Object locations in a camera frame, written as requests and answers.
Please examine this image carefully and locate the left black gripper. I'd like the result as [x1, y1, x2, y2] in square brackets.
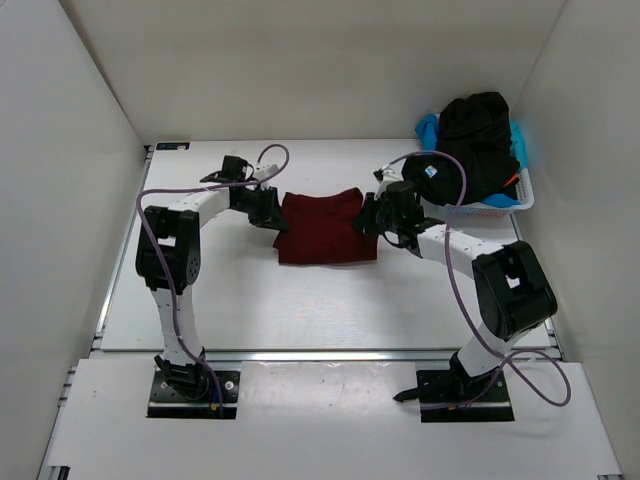
[232, 185, 290, 231]

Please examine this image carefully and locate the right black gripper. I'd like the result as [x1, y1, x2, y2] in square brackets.
[355, 192, 405, 235]

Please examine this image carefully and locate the dark red t shirt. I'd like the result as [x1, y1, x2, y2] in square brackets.
[273, 188, 378, 266]

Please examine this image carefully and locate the black t shirt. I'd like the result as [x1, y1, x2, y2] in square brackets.
[401, 92, 520, 206]

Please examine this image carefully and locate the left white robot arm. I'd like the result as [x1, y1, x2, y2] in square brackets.
[135, 156, 290, 411]

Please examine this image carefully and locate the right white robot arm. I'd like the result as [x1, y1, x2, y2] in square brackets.
[353, 181, 558, 403]

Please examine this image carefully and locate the blue t shirt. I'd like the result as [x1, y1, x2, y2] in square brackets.
[415, 114, 528, 202]

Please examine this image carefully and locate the black label sticker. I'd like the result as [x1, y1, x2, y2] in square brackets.
[155, 142, 190, 151]

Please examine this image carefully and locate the white plastic laundry basket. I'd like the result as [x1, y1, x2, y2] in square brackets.
[456, 168, 534, 218]

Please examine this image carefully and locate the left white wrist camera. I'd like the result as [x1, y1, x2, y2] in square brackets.
[252, 164, 280, 184]

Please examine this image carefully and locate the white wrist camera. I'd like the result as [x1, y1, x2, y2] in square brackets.
[374, 167, 402, 197]
[252, 164, 280, 184]

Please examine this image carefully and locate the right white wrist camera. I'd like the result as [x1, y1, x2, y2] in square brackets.
[374, 167, 402, 197]

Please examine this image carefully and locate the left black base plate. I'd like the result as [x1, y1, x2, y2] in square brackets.
[147, 366, 241, 420]

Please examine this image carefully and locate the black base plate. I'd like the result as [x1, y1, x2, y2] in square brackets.
[147, 366, 241, 420]
[393, 368, 515, 423]

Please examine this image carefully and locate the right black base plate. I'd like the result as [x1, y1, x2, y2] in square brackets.
[393, 368, 515, 423]

